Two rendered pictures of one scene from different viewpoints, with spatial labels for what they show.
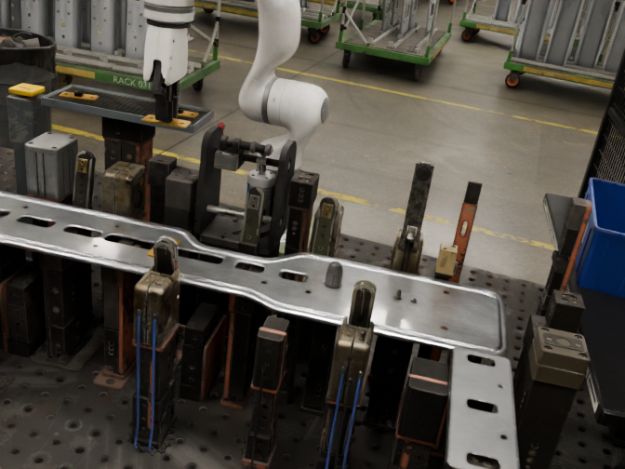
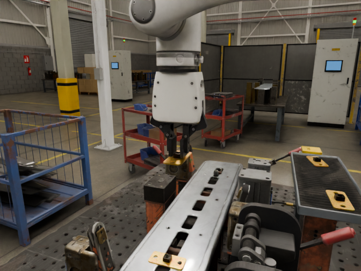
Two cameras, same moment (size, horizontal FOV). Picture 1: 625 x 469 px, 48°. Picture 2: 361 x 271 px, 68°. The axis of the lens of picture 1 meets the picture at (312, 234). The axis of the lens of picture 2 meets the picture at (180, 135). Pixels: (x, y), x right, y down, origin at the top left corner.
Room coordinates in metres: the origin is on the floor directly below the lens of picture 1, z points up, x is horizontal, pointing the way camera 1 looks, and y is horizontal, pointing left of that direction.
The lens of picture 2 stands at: (1.33, -0.23, 1.44)
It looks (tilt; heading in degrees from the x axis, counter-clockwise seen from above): 15 degrees down; 101
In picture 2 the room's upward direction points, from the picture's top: straight up
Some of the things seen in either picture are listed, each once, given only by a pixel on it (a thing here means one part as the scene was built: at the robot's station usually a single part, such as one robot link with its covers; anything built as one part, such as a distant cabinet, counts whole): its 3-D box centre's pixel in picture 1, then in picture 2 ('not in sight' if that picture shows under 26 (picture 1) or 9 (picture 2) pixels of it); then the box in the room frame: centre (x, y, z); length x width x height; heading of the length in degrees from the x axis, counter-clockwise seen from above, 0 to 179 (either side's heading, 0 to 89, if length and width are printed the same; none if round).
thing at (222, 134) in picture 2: not in sight; (222, 118); (1.15, 4.68, 0.49); 0.81 x 0.46 x 0.97; 63
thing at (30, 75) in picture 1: (13, 100); not in sight; (3.86, 1.82, 0.36); 0.54 x 0.50 x 0.73; 165
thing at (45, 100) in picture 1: (128, 107); (322, 179); (1.57, 0.46, 1.16); 0.37 x 0.14 x 0.02; 82
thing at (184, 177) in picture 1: (182, 250); not in sight; (1.40, 0.29, 0.89); 0.13 x 0.11 x 0.38; 172
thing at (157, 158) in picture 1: (160, 237); not in sight; (1.43, 0.35, 0.90); 0.05 x 0.05 x 0.40; 82
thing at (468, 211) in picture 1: (448, 292); not in sight; (1.27, -0.30, 0.95); 0.03 x 0.01 x 0.50; 82
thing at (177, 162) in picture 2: (166, 118); (178, 155); (1.23, 0.29, 1.26); 0.08 x 0.04 x 0.01; 83
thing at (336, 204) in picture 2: (179, 111); (339, 198); (1.56, 0.35, 1.17); 0.08 x 0.04 x 0.01; 84
